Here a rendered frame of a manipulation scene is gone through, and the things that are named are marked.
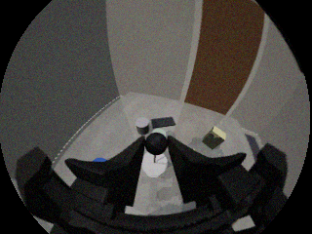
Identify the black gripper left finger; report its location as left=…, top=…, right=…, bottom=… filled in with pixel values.
left=65, top=136, right=144, bottom=207

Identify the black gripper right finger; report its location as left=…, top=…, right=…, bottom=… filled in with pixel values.
left=167, top=136, right=247, bottom=204

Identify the black flat rectangular mat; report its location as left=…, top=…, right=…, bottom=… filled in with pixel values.
left=151, top=117, right=176, bottom=129

